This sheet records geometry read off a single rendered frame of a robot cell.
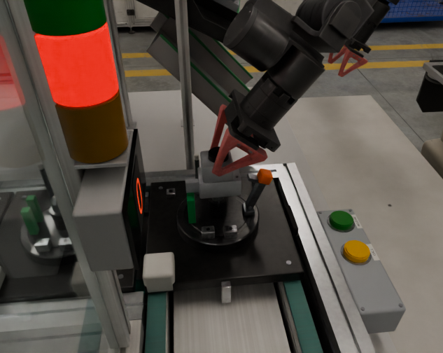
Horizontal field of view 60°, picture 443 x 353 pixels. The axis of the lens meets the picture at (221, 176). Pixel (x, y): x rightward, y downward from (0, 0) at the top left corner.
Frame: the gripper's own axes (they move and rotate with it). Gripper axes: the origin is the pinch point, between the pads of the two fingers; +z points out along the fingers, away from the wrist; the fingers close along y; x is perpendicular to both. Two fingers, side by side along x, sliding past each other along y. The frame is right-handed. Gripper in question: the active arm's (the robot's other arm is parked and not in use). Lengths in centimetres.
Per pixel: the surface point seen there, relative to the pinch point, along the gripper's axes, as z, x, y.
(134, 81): 113, 29, -278
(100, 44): -13.6, -22.5, 19.8
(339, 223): -1.9, 24.6, 1.9
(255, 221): 5.4, 11.8, 1.8
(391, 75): -26, 213, -266
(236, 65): -2.0, 10.8, -48.6
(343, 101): -9, 52, -62
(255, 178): -0.4, 7.4, -0.3
